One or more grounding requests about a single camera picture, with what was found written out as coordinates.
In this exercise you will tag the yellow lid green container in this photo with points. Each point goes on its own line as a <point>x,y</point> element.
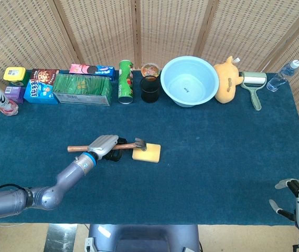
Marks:
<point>14,73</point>

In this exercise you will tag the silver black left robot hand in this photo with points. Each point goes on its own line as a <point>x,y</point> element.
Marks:
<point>103,144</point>

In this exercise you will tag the orange jelly cup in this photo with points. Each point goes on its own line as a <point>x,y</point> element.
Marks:
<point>150,69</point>

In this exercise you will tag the clear water bottle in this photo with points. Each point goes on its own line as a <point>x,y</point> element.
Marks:
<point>280,77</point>

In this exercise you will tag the clear box of green packets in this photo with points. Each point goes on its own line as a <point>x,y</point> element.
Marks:
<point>81,85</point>

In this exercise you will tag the small purple box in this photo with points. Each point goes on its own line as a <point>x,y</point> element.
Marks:
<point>13,93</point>

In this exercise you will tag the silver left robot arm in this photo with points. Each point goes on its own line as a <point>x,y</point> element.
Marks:
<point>68,176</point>

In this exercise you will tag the yellow plush toy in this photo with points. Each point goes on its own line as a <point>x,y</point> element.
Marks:
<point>226,84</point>

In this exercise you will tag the dark blue table cloth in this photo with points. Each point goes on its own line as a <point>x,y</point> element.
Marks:
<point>191,170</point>

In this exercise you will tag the yellow sponge with green base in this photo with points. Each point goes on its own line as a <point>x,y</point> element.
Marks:
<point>152,155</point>

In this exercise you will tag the blue snack box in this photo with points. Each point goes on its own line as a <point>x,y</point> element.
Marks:
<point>36,92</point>

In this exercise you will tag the green chips can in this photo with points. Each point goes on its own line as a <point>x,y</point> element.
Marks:
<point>125,84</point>

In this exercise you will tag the light blue plastic basin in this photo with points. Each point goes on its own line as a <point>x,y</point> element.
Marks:
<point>191,78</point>

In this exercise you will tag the green lint roller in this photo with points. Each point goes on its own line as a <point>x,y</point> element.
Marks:
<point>254,78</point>

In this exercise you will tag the pink and blue cookie box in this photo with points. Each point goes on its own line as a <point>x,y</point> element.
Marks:
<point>91,69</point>

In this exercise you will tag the woven folding screen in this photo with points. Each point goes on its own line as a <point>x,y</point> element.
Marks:
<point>165,26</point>

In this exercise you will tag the blue grey robot torso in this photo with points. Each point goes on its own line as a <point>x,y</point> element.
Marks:
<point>144,236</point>

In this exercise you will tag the brown pizza print box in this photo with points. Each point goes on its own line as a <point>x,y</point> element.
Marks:
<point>44,76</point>

